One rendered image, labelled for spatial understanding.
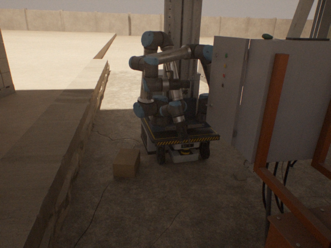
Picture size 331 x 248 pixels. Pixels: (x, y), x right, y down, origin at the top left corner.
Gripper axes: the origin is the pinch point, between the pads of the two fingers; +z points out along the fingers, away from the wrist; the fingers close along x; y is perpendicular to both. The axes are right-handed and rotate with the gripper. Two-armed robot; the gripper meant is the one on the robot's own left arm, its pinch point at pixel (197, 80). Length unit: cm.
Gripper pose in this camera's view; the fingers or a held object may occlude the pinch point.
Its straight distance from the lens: 163.1
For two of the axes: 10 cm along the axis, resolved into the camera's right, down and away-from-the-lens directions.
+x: 2.2, 3.8, -9.0
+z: 9.8, -0.6, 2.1
